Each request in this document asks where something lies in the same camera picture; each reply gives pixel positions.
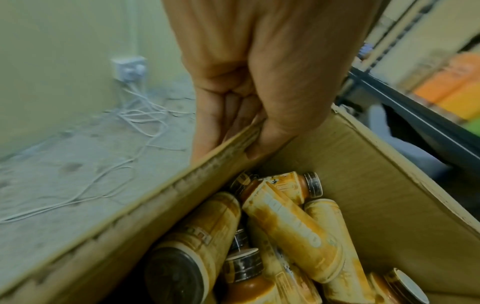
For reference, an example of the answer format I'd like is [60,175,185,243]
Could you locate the cardboard box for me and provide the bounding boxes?
[0,103,480,304]

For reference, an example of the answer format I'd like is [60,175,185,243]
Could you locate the yellow bottles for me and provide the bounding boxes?
[144,170,430,304]

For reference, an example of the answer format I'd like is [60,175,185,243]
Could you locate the green shampoo bottles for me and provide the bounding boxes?
[462,118,480,137]

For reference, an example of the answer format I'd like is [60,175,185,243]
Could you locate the person's left hand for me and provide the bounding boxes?
[160,0,388,166]

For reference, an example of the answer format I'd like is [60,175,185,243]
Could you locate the wooden shelf with black frame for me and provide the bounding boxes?
[333,0,480,179]

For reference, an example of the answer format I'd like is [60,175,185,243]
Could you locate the white wall socket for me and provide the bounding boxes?
[111,55,148,83]

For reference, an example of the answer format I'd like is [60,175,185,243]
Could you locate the white floor cable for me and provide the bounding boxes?
[0,80,198,224]

